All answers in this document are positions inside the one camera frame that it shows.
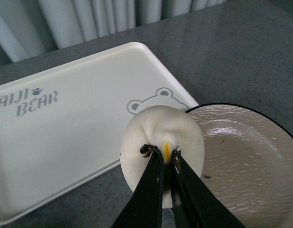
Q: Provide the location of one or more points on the grey plate with black rim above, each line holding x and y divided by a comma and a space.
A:
247, 165

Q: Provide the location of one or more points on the white steamed bun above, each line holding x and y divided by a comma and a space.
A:
166, 128

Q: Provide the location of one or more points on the grey pleated curtain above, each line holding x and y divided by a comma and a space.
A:
29, 28

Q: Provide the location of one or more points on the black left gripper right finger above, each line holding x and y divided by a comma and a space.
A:
194, 205

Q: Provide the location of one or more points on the white bear print tray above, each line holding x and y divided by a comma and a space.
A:
62, 127

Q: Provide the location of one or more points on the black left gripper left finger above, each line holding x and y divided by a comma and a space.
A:
144, 209

